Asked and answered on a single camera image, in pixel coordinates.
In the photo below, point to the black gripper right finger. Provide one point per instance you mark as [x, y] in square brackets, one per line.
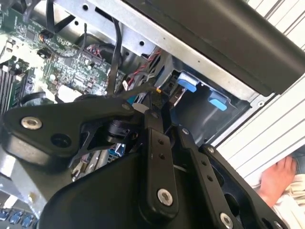
[190, 152]

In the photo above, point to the person's hand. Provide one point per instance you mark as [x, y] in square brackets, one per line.
[278, 181]

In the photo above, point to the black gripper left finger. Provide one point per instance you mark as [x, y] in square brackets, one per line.
[157, 167]

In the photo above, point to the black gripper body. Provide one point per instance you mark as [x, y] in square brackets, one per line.
[100, 202]

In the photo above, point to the hard disk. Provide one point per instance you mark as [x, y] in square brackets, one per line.
[188, 82]

